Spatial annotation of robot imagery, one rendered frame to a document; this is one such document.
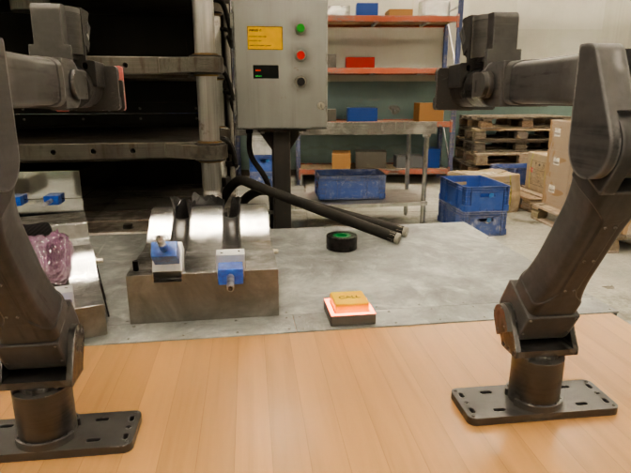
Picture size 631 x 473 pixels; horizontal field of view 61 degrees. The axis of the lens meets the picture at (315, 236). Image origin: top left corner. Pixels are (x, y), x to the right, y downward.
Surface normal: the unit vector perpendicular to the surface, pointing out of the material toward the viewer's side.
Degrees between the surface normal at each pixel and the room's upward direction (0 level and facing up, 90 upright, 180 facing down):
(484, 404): 0
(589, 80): 90
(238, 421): 0
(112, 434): 0
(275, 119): 90
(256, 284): 90
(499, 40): 88
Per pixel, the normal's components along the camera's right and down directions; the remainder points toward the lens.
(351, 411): 0.00, -0.96
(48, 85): 1.00, 0.06
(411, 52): 0.03, 0.26
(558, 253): -0.99, 0.07
